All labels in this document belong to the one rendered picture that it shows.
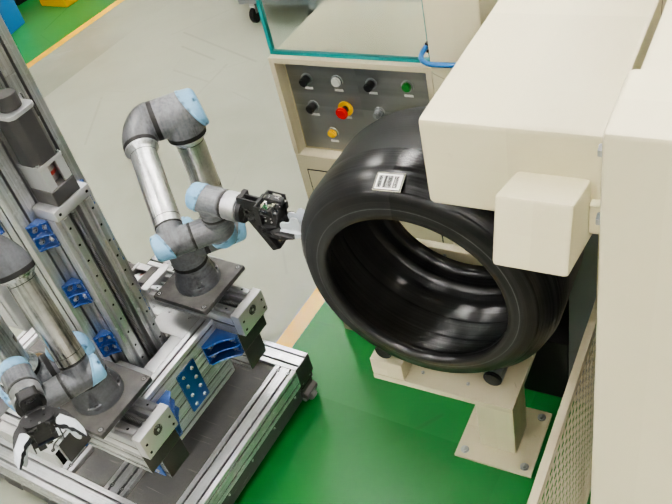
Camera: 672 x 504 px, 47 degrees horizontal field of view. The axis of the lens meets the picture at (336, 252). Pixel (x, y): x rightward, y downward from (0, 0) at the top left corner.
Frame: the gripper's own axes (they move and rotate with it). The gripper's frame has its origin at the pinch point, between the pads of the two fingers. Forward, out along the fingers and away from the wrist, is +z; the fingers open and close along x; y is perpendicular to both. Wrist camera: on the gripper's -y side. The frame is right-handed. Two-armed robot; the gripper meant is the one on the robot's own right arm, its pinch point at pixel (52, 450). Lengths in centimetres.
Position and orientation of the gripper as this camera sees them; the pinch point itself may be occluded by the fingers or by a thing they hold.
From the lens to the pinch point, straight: 184.2
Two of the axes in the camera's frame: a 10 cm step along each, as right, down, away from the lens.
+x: -8.3, 3.9, -4.0
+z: 5.6, 4.6, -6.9
